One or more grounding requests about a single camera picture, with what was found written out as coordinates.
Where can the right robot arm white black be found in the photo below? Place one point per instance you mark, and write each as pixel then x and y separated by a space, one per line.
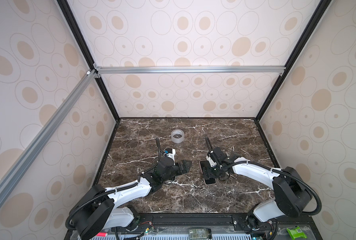
pixel 291 196

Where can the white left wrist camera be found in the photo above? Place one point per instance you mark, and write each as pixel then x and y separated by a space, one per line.
pixel 170 153

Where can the black corner frame post left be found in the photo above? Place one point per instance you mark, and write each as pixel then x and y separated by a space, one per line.
pixel 80 39

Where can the silver aluminium rail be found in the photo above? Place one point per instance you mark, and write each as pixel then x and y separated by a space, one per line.
pixel 26 159
pixel 194 70

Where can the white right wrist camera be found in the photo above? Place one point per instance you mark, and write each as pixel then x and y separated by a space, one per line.
pixel 211 161

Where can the silver aluminium rail left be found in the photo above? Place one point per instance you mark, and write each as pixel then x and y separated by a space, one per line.
pixel 26 159

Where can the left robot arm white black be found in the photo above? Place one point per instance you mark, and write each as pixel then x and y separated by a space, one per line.
pixel 103 208

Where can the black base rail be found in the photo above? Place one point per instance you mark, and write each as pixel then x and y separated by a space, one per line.
pixel 237 222

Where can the phone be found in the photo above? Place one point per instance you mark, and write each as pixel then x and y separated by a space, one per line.
pixel 206 172

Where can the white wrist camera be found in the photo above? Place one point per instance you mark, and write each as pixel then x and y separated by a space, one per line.
pixel 211 161
pixel 170 153

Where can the silver aluminium rail back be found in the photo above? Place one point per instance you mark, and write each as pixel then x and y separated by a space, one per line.
pixel 194 70

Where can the green circuit board module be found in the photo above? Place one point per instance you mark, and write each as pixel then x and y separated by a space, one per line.
pixel 200 234

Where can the green plastic part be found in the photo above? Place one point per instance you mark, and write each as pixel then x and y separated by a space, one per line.
pixel 296 233

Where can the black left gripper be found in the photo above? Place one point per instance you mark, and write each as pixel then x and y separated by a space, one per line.
pixel 185 169

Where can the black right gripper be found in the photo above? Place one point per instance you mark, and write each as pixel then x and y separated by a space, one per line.
pixel 207 174

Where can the pink marker pen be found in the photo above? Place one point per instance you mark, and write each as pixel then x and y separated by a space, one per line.
pixel 102 235

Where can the clear tape roll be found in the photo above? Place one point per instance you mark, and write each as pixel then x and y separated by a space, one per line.
pixel 177 136

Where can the black corner frame post right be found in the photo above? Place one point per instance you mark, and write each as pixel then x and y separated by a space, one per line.
pixel 306 34

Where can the black corner frame post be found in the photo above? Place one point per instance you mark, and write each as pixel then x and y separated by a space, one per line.
pixel 306 34
pixel 80 39

